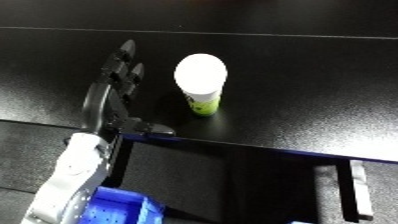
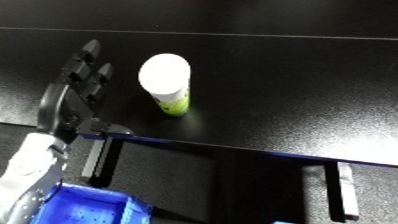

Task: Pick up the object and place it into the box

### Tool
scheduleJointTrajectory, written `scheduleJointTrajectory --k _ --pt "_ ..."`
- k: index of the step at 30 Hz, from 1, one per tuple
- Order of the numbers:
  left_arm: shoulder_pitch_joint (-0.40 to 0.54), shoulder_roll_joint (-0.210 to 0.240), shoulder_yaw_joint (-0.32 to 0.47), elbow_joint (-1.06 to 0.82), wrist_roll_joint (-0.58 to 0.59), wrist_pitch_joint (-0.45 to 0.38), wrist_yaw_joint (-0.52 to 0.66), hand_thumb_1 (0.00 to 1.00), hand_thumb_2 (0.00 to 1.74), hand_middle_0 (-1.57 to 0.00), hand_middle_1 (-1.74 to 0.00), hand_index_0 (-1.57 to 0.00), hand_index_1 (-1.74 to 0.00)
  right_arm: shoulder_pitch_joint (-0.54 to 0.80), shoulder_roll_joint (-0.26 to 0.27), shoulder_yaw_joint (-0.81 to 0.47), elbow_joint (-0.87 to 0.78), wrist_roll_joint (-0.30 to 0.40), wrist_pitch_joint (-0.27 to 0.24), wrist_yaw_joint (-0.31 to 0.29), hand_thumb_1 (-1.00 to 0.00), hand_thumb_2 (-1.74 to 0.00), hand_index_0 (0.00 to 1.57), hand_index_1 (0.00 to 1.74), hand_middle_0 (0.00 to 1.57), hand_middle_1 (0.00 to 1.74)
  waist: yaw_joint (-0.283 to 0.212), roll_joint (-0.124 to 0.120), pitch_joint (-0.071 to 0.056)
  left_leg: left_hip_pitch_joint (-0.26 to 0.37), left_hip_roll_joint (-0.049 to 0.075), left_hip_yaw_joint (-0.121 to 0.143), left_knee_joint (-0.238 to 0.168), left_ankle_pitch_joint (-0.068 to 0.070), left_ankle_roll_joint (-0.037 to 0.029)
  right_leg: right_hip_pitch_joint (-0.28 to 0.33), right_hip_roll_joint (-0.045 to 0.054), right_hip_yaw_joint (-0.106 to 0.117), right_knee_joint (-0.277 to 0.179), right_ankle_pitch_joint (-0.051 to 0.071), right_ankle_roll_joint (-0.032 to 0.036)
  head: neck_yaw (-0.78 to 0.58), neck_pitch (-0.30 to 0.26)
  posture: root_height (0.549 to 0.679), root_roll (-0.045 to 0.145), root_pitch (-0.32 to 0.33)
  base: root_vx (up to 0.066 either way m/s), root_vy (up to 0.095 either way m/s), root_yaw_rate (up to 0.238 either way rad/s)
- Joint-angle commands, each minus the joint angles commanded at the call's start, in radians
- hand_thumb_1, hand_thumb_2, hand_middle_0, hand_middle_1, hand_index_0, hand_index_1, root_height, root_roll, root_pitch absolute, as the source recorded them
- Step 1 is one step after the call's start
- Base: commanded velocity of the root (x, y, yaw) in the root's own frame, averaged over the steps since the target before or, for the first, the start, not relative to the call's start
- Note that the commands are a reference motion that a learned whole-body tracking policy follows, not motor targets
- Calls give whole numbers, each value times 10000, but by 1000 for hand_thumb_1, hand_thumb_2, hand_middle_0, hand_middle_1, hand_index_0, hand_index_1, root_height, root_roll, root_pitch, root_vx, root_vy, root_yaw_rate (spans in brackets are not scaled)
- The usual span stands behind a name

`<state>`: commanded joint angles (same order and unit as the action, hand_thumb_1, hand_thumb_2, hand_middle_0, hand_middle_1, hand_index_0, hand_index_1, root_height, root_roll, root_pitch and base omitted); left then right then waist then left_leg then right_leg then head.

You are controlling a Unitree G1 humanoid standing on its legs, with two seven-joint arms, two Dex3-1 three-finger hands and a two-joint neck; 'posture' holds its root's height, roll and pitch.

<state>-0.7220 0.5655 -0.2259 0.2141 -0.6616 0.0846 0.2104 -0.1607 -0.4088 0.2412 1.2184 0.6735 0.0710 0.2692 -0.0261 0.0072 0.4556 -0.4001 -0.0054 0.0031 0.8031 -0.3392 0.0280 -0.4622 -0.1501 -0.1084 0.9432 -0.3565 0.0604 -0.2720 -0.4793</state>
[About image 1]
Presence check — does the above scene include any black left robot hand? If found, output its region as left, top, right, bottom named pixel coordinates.
left=79, top=39, right=178, bottom=143

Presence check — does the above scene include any white paper cup green band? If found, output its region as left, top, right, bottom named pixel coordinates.
left=172, top=53, right=230, bottom=117

